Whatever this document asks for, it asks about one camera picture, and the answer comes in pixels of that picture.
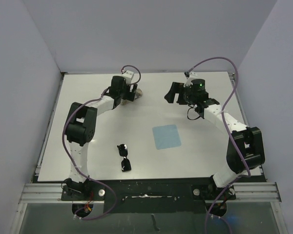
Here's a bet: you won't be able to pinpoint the aluminium rail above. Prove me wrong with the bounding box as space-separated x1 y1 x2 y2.
19 182 281 204

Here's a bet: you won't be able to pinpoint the blue cleaning cloth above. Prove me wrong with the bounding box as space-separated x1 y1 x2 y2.
152 124 181 150

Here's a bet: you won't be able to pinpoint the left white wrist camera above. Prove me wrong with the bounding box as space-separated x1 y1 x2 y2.
122 70 134 85

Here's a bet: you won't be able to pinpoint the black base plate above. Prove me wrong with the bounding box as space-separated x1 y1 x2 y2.
61 177 236 217

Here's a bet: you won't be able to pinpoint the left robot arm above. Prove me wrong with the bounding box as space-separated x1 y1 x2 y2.
62 71 137 200

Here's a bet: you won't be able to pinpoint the black sunglasses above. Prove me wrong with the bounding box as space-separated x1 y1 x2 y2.
117 144 131 172

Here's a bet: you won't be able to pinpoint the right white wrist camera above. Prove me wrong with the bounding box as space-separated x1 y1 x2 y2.
184 72 199 87

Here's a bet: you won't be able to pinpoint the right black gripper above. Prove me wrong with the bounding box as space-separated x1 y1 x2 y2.
165 82 196 105

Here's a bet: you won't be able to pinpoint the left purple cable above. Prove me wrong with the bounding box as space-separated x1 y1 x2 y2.
62 64 118 221

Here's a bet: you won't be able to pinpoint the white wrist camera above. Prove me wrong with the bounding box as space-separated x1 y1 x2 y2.
122 70 134 85
184 72 199 87

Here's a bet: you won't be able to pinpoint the map print glasses case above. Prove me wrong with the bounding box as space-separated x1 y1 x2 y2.
120 88 143 106

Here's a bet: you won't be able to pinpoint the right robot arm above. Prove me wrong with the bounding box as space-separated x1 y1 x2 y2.
164 78 265 199

